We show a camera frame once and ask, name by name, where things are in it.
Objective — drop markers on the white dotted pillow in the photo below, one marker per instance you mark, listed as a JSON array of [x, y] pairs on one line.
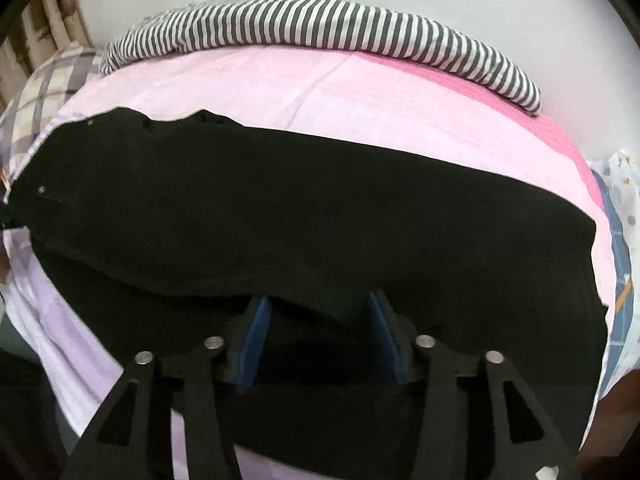
[[620, 173]]

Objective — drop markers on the striped grey white blanket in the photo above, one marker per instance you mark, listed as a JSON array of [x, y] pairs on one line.
[[326, 25]]

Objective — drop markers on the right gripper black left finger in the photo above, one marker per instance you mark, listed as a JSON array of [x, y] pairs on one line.
[[129, 437]]

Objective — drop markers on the plaid pillow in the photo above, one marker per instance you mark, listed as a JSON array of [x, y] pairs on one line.
[[44, 93]]

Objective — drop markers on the blue patterned cloth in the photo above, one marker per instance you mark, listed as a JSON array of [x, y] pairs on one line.
[[623, 342]]

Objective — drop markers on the beige wooden headboard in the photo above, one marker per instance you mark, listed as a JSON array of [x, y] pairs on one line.
[[32, 31]]

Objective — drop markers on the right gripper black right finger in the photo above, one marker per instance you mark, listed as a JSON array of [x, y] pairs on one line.
[[479, 419]]

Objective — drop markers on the black pants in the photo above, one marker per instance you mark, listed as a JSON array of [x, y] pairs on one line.
[[159, 234]]

